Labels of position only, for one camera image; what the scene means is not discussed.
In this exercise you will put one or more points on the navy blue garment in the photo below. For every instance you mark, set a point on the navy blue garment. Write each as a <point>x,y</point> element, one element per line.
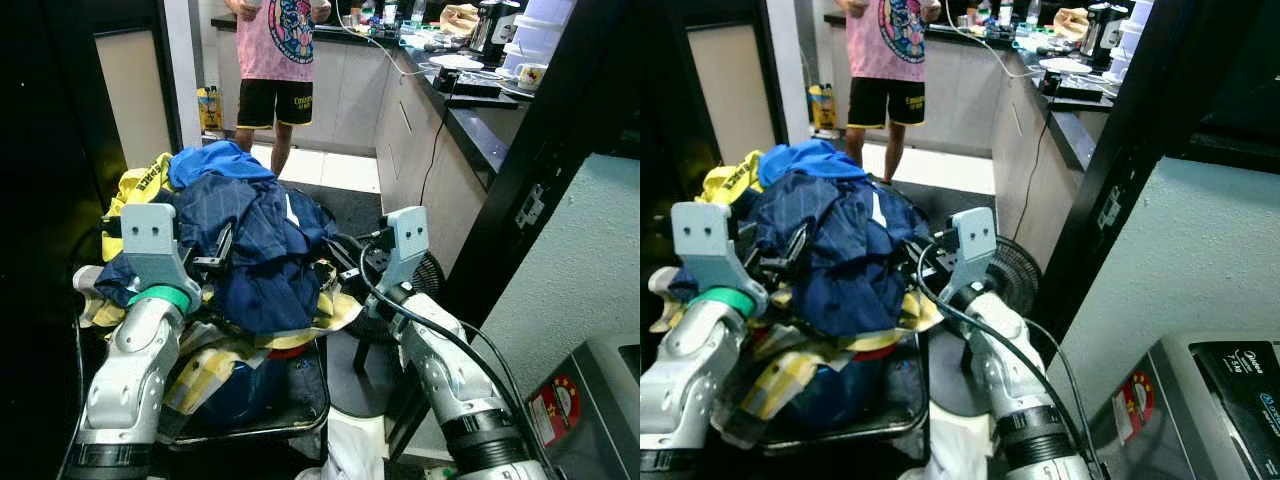
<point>840,260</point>
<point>260,260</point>

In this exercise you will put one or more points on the grey top-load washing machine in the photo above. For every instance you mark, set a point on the grey top-load washing machine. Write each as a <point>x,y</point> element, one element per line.
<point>590,410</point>
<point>1190,410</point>

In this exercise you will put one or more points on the black floor fan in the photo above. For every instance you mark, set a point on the black floor fan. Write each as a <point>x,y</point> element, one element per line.
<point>430,275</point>
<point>1015,275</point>

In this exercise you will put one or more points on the light blue garment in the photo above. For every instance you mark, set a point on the light blue garment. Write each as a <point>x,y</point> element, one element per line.
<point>805,160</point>
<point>215,160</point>

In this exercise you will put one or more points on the red cloth item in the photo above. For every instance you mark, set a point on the red cloth item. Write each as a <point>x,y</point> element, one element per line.
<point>875,352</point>
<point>288,351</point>

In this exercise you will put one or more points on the kitchen counter cabinet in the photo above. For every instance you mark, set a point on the kitchen counter cabinet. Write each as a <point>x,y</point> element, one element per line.
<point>410,150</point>
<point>1020,150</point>

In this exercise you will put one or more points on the yellow box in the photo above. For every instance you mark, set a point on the yellow box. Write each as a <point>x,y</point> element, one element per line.
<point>823,108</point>
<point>210,110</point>

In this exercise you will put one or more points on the black laundry tray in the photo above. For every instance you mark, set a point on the black laundry tray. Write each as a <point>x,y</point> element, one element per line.
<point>895,400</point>
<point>300,400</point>

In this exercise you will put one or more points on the dark blue basin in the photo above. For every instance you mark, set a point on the dark blue basin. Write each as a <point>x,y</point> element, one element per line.
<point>240,395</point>
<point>835,395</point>

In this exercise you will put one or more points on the white cloth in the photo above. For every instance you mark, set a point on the white cloth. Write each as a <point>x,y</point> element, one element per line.
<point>955,445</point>
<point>355,450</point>

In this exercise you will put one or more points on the person in pink shirt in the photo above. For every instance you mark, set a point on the person in pink shirt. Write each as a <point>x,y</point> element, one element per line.
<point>275,50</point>
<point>885,50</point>

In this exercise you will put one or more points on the white plate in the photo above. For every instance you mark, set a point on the white plate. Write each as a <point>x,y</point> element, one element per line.
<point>457,62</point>
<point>1065,65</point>

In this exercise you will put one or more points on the white printed cup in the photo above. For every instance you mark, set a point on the white printed cup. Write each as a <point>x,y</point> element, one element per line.
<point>531,76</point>

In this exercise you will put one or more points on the brown paper bag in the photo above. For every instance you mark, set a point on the brown paper bag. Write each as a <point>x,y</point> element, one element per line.
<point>460,20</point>
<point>1070,23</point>

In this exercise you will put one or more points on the black electric kettle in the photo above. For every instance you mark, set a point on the black electric kettle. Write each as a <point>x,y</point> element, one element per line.
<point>495,30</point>
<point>1103,35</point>

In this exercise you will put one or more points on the stacked white containers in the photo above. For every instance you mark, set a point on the stacked white containers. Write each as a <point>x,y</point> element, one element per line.
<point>1138,40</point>
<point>540,35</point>

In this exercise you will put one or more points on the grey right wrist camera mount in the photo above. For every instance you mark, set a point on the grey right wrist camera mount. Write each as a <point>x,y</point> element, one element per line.
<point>408,235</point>
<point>975,240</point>

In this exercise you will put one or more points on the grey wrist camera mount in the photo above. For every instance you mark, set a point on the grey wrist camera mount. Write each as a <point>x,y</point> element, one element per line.
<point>700,235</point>
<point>408,235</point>
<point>975,240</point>
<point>150,235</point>

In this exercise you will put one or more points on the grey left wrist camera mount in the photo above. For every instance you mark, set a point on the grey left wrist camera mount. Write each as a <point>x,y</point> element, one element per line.
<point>150,235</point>
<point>700,235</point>

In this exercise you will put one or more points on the beige door with black frame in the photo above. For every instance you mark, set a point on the beige door with black frame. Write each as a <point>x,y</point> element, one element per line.
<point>730,90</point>
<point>135,95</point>

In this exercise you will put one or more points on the black door frame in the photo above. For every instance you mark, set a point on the black door frame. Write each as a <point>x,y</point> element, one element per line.
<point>1130,150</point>
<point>540,150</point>

